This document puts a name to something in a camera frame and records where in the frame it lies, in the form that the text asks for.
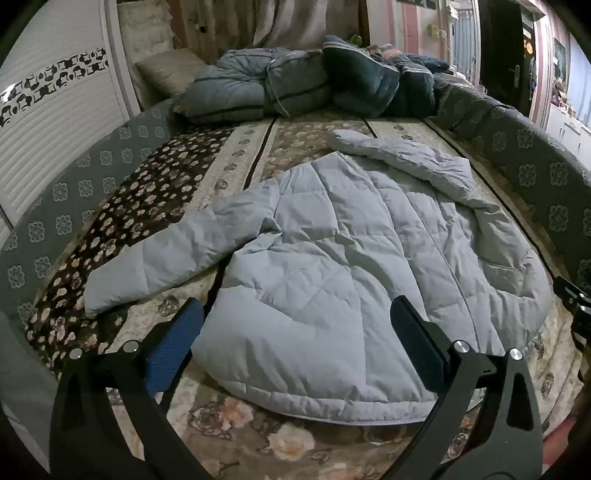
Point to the white cabinet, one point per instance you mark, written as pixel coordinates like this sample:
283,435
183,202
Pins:
570,124

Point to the light blue puffer jacket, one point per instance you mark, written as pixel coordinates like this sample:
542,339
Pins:
346,254

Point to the grey patterned padded bed frame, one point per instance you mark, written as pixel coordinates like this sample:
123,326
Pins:
69,184

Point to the floral bed blanket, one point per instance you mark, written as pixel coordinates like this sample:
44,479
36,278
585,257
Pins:
184,184

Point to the dark door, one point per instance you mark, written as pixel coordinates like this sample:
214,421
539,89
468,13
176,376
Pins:
503,46

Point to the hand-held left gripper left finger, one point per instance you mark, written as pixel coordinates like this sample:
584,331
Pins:
174,344

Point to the white wardrobe with patterned band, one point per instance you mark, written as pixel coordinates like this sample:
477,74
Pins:
55,129

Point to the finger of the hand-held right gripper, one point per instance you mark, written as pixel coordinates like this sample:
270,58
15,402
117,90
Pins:
582,330
570,290

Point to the beige pillow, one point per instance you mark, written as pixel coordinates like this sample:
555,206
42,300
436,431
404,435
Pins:
168,69

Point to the beige curtain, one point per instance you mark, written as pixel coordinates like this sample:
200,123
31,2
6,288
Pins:
300,23

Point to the dark teal folded quilt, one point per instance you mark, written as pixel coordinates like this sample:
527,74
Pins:
369,83

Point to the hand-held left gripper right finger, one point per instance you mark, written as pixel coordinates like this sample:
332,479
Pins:
415,333

